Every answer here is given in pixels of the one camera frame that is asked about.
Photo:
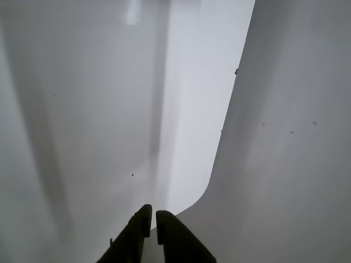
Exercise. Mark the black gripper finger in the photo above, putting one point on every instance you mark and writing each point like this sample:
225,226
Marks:
134,238
181,243

